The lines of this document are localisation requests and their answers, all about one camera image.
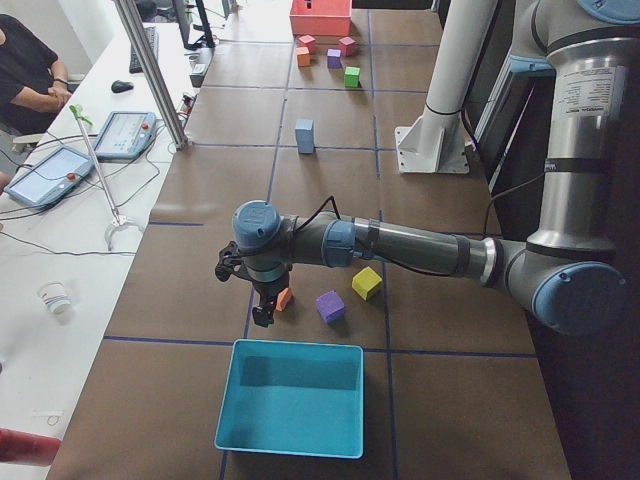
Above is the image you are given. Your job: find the magenta foam block near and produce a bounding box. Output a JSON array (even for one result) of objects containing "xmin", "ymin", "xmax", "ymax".
[{"xmin": 297, "ymin": 34, "xmax": 317, "ymax": 54}]

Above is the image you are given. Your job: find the orange foam block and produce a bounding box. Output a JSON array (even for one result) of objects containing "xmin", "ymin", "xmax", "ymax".
[
  {"xmin": 295, "ymin": 47, "xmax": 311, "ymax": 68},
  {"xmin": 276, "ymin": 287, "xmax": 293, "ymax": 312}
]

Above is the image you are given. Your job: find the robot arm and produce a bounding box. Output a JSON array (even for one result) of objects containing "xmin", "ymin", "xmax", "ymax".
[{"xmin": 215, "ymin": 1, "xmax": 639, "ymax": 335}]

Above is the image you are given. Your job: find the orange foam block right side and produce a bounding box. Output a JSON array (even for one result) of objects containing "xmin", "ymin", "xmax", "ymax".
[{"xmin": 295, "ymin": 47, "xmax": 311, "ymax": 68}]

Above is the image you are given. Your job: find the magenta foam block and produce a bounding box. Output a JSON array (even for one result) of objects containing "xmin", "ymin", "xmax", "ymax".
[
  {"xmin": 338, "ymin": 36, "xmax": 358, "ymax": 57},
  {"xmin": 297, "ymin": 34, "xmax": 317, "ymax": 54}
]

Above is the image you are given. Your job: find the purple foam block right side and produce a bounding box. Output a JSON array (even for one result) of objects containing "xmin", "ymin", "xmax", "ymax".
[{"xmin": 326, "ymin": 48, "xmax": 342, "ymax": 69}]

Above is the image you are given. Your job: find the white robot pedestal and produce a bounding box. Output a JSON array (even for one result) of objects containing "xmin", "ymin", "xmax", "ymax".
[{"xmin": 395, "ymin": 0, "xmax": 498, "ymax": 174}]

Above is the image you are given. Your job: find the teal plastic bin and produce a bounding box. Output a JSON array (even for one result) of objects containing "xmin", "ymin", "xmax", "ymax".
[{"xmin": 214, "ymin": 339, "xmax": 364, "ymax": 459}]

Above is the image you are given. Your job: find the teach pendant far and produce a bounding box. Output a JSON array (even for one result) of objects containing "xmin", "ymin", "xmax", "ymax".
[{"xmin": 94, "ymin": 111, "xmax": 156, "ymax": 163}]

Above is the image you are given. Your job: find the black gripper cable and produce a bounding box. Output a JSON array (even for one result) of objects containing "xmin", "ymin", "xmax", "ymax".
[{"xmin": 294, "ymin": 194, "xmax": 344, "ymax": 236}]

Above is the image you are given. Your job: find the magenta foam block far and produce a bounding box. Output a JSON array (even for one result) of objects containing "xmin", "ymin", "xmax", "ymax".
[{"xmin": 338, "ymin": 36, "xmax": 358, "ymax": 57}]

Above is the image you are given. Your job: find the orange foam block left side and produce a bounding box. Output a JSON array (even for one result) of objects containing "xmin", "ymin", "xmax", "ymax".
[{"xmin": 276, "ymin": 287, "xmax": 293, "ymax": 312}]

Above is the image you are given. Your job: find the black keyboard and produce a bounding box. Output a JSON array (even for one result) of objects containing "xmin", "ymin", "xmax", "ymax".
[{"xmin": 128, "ymin": 25, "xmax": 159, "ymax": 75}]

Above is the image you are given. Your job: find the paper cup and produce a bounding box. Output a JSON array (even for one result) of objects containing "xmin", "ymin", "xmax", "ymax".
[{"xmin": 37, "ymin": 282, "xmax": 71, "ymax": 315}]

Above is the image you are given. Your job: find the computer mouse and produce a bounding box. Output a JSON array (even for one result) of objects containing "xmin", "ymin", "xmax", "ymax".
[{"xmin": 111, "ymin": 80, "xmax": 134, "ymax": 94}]

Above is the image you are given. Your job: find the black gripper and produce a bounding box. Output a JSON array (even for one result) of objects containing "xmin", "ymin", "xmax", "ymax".
[{"xmin": 252, "ymin": 277, "xmax": 289, "ymax": 328}]

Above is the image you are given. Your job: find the pink plastic bin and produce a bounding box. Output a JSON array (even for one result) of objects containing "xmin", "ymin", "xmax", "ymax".
[{"xmin": 289, "ymin": 0, "xmax": 352, "ymax": 36}]

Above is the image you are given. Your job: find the purple foam block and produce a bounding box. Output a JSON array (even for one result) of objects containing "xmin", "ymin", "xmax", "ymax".
[
  {"xmin": 326, "ymin": 48, "xmax": 342, "ymax": 69},
  {"xmin": 315, "ymin": 290, "xmax": 346, "ymax": 324}
]

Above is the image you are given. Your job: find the yellow foam block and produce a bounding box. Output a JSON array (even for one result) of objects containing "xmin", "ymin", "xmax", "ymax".
[{"xmin": 351, "ymin": 267, "xmax": 383, "ymax": 301}]

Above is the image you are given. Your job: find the teach pendant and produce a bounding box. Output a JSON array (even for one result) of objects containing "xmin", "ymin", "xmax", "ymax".
[
  {"xmin": 5, "ymin": 146, "xmax": 94, "ymax": 210},
  {"xmin": 94, "ymin": 111, "xmax": 156, "ymax": 163}
]

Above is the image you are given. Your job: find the aluminium frame post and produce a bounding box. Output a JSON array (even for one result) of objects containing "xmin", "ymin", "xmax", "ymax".
[{"xmin": 114, "ymin": 0, "xmax": 188, "ymax": 151}]

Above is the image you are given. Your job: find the red cylinder object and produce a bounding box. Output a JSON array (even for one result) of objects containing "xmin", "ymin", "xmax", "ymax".
[{"xmin": 1, "ymin": 428, "xmax": 61, "ymax": 466}]

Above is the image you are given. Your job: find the reacher grabber tool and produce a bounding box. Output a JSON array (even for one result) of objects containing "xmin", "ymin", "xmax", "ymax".
[{"xmin": 69, "ymin": 104, "xmax": 144, "ymax": 252}]

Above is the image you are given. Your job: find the purple foam block left side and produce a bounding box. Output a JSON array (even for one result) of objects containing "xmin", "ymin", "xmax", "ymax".
[{"xmin": 315, "ymin": 290, "xmax": 346, "ymax": 324}]

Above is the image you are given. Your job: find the seated person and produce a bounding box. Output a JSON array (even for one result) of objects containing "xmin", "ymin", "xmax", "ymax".
[{"xmin": 1, "ymin": 14, "xmax": 71, "ymax": 135}]

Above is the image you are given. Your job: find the teach pendant near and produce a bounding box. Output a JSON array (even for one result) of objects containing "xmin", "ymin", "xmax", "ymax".
[{"xmin": 5, "ymin": 146, "xmax": 94, "ymax": 210}]

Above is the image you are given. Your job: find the black monitor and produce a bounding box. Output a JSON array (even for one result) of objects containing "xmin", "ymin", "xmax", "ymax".
[{"xmin": 172, "ymin": 0, "xmax": 216, "ymax": 51}]

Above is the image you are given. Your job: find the light blue foam block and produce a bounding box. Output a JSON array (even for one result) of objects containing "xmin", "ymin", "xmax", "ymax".
[
  {"xmin": 295, "ymin": 129, "xmax": 315, "ymax": 154},
  {"xmin": 295, "ymin": 118, "xmax": 314, "ymax": 135}
]

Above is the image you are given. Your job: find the green foam block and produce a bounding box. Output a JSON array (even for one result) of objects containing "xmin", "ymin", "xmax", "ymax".
[{"xmin": 343, "ymin": 66, "xmax": 361, "ymax": 89}]

